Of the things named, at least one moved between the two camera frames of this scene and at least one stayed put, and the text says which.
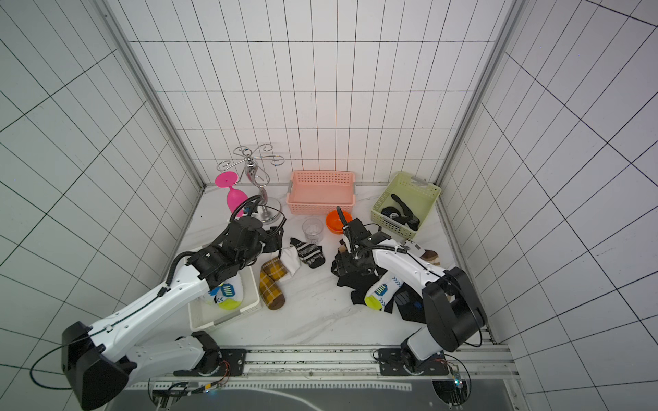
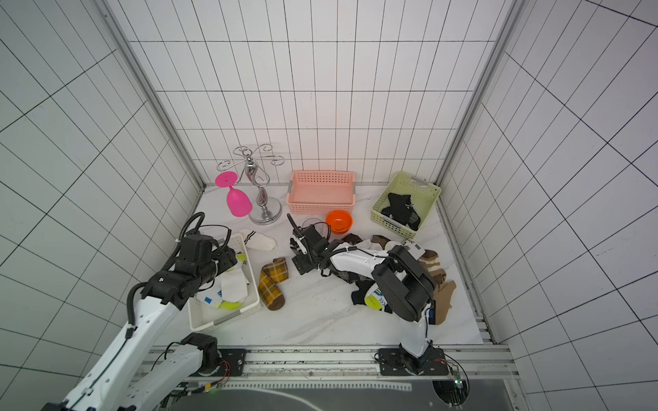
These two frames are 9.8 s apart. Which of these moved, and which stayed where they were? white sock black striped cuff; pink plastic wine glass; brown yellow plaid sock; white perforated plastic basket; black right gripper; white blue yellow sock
Moved: black right gripper; white sock black striped cuff
Stayed: brown yellow plaid sock; white blue yellow sock; white perforated plastic basket; pink plastic wine glass
